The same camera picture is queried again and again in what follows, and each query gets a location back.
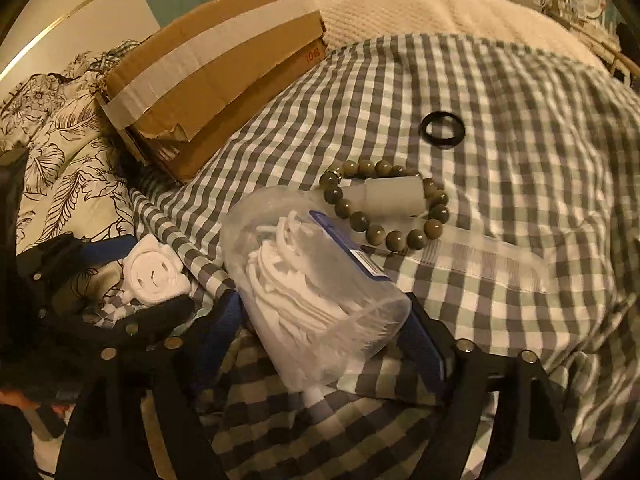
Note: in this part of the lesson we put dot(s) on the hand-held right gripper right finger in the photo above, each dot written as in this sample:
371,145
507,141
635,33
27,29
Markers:
420,347

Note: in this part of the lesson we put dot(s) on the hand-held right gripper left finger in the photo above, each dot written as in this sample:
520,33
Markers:
225,332

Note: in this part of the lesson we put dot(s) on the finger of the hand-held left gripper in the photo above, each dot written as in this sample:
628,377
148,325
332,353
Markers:
107,251
160,316

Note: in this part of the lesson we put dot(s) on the white cat-shaped toy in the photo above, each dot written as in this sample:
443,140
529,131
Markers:
155,270

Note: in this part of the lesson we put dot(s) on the clear jar of floss picks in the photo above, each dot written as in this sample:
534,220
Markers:
310,300

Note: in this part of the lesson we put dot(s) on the floral print pillow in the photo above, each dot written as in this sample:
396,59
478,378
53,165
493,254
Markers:
60,160

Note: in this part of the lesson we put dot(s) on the clear plastic comb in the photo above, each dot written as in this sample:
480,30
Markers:
490,265

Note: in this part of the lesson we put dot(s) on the small white bottle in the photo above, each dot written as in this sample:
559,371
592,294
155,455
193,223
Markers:
390,195

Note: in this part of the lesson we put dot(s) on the taped cardboard box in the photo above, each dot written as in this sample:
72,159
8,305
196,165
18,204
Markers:
210,60

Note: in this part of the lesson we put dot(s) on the white headboard gold trim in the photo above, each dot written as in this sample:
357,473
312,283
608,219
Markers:
75,35

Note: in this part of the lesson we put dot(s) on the grey white checked blanket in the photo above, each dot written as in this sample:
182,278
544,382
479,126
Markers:
500,110

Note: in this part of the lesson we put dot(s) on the cream textured pillow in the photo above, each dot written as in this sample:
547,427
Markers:
425,10

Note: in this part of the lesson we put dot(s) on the wooden chair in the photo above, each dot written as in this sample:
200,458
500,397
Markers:
617,57

